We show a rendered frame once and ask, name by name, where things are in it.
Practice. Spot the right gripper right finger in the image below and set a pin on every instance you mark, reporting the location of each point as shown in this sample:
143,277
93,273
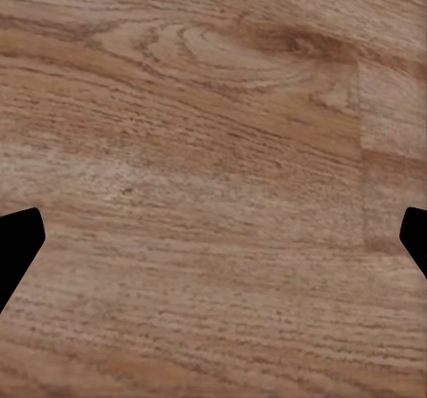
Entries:
413,234

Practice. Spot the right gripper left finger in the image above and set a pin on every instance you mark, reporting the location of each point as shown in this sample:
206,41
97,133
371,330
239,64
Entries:
21,237

